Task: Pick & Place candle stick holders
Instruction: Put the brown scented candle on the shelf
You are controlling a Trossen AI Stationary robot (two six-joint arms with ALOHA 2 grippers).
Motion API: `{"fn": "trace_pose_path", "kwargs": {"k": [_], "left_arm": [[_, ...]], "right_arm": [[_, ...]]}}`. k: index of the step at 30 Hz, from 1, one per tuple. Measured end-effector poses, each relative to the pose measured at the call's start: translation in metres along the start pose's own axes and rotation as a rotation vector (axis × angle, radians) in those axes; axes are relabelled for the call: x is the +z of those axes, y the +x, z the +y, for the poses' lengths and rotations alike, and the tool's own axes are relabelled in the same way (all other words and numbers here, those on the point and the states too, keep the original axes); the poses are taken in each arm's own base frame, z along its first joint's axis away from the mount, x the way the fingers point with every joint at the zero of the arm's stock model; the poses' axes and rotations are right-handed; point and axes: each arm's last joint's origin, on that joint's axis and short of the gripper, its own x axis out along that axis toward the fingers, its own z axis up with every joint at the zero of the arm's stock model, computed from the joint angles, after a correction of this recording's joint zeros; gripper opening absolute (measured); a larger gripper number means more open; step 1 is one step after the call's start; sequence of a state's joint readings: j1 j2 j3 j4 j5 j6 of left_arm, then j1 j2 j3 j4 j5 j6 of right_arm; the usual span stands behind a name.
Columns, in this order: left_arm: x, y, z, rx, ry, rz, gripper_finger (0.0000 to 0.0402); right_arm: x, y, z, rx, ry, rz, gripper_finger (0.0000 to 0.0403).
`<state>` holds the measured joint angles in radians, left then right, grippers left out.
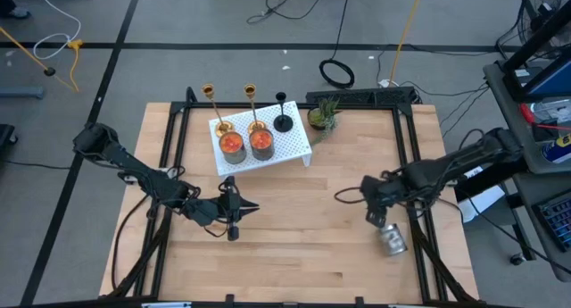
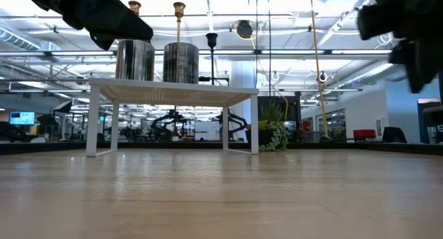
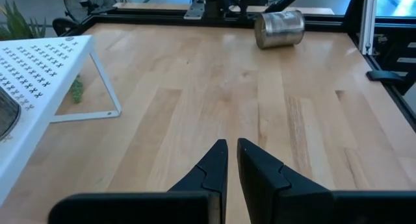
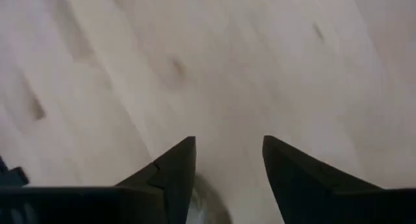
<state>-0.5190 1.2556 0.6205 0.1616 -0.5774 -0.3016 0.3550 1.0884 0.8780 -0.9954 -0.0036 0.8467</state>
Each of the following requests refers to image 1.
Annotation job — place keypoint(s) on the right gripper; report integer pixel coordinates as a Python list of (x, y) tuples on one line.
[(379, 192)]

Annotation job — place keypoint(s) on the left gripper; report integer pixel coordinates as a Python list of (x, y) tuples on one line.
[(209, 210)]

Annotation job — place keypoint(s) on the silver ribbed candle tin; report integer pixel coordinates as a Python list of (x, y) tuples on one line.
[(393, 241)]

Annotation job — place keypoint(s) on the gold candlestick holder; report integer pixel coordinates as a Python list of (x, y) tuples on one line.
[(208, 90), (250, 91)]

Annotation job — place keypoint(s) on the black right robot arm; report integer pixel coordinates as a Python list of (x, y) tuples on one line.
[(499, 145)]

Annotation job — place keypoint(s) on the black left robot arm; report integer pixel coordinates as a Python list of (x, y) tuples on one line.
[(96, 140)]

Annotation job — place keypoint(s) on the white perforated metal shelf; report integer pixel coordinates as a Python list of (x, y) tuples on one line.
[(290, 143)]

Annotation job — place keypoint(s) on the black candlestick holder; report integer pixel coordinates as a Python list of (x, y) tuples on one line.
[(283, 122)]

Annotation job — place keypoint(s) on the white paper sheet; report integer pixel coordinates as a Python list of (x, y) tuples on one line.
[(479, 201)]

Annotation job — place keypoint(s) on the potted green succulent plant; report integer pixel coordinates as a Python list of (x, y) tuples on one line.
[(317, 117)]

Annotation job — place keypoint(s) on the black caster wheel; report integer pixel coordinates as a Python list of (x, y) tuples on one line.
[(517, 259)]

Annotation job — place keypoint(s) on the grey equipment cart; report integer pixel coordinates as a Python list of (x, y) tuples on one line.
[(504, 102)]

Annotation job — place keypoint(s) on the black keyboard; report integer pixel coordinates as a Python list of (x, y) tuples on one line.
[(557, 218)]

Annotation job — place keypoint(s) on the blue yellow spray can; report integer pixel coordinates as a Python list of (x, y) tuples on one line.
[(557, 149)]

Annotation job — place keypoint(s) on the black monitor blue screen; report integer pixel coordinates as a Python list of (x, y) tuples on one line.
[(557, 82)]

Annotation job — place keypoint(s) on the small black floor puck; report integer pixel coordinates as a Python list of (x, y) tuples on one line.
[(49, 71)]

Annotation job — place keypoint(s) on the grey table foot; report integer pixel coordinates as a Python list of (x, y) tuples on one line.
[(22, 92)]

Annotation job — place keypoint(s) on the black floor fan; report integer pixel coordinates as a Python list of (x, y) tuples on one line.
[(551, 4)]

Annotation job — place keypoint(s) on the person's foot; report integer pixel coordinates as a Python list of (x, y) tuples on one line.
[(18, 13)]

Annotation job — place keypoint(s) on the black aluminium table frame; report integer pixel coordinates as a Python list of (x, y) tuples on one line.
[(366, 107)]

